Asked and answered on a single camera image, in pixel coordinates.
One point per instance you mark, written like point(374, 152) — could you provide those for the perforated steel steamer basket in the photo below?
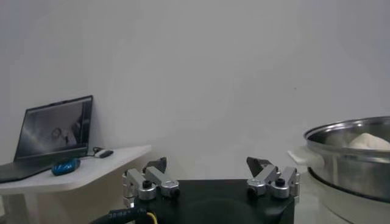
point(350, 173)

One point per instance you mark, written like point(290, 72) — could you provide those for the small black device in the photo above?
point(107, 153)

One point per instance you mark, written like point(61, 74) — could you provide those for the black laptop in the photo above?
point(51, 131)

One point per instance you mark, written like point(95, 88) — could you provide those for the small white adapter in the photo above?
point(98, 154)

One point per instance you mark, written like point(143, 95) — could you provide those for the white steamed baozi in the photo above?
point(368, 141)

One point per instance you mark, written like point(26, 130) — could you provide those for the white side table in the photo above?
point(115, 158)

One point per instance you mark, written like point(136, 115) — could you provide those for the stainless steel steamer pot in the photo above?
point(341, 210)

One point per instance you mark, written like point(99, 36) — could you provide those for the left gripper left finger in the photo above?
point(152, 179)

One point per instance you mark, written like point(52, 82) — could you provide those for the blue computer mouse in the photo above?
point(65, 167)

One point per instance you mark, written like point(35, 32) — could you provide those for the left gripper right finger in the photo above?
point(271, 179)

